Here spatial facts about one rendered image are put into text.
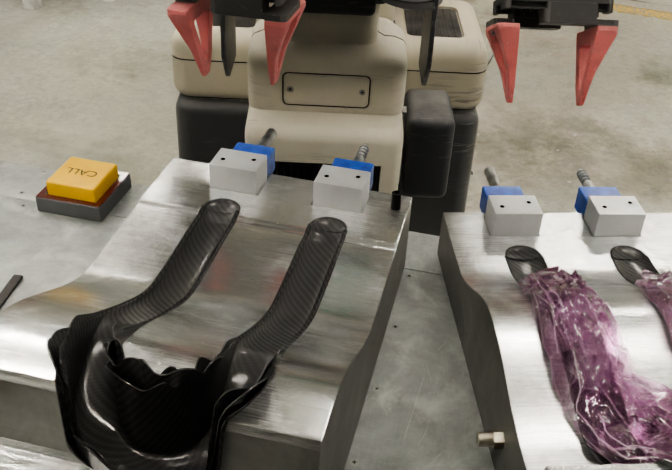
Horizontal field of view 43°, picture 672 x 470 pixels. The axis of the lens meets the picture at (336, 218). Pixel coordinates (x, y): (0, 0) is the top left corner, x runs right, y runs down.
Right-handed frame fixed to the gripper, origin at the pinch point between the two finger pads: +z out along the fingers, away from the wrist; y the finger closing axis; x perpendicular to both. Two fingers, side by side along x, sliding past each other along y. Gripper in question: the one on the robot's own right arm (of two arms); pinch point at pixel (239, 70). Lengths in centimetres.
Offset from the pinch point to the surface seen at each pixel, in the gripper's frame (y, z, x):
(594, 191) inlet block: 36.0, 14.6, 12.9
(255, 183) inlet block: 2.1, 10.9, -2.2
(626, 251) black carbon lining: 39.4, 16.5, 4.8
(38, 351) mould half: -3.6, 8.3, -32.8
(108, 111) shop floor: -109, 97, 167
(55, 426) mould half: -1.4, 12.3, -35.5
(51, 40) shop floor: -158, 95, 216
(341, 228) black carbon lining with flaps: 11.7, 12.7, -5.1
